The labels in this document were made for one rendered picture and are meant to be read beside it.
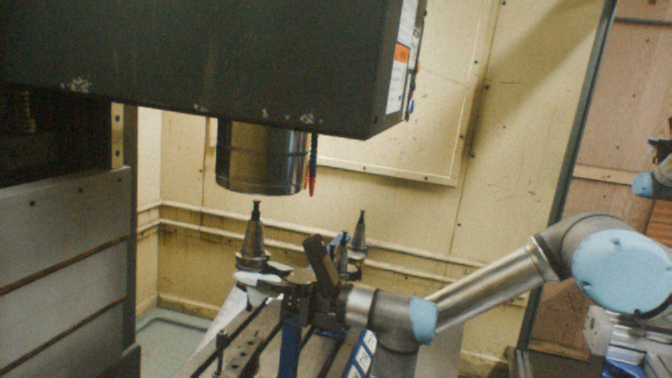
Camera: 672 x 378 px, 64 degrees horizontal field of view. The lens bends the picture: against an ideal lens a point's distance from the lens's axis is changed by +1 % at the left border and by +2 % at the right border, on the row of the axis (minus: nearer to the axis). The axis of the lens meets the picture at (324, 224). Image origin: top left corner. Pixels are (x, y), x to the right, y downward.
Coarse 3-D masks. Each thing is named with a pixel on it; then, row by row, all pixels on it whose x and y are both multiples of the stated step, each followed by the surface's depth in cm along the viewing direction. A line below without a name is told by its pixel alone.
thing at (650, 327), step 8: (608, 312) 152; (624, 320) 151; (632, 320) 151; (640, 320) 140; (648, 320) 138; (656, 320) 139; (616, 328) 144; (624, 328) 143; (632, 328) 143; (640, 328) 144; (648, 328) 136; (656, 328) 136; (664, 328) 135; (640, 336) 143; (648, 336) 141; (656, 336) 141; (664, 336) 140
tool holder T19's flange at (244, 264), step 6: (240, 258) 94; (246, 258) 94; (252, 258) 94; (258, 258) 95; (264, 258) 95; (240, 264) 95; (246, 264) 94; (252, 264) 94; (258, 264) 94; (264, 264) 96; (240, 270) 95; (246, 270) 94; (252, 270) 94; (258, 270) 95; (264, 270) 95
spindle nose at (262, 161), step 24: (216, 144) 88; (240, 144) 83; (264, 144) 83; (288, 144) 84; (216, 168) 88; (240, 168) 84; (264, 168) 84; (288, 168) 86; (240, 192) 86; (264, 192) 86; (288, 192) 88
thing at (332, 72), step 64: (0, 0) 83; (64, 0) 80; (128, 0) 78; (192, 0) 75; (256, 0) 73; (320, 0) 70; (384, 0) 69; (0, 64) 86; (64, 64) 83; (128, 64) 80; (192, 64) 77; (256, 64) 75; (320, 64) 72; (384, 64) 73; (320, 128) 75; (384, 128) 84
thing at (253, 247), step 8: (248, 224) 94; (256, 224) 94; (248, 232) 94; (256, 232) 94; (248, 240) 94; (256, 240) 94; (248, 248) 94; (256, 248) 94; (264, 248) 96; (248, 256) 94; (256, 256) 95
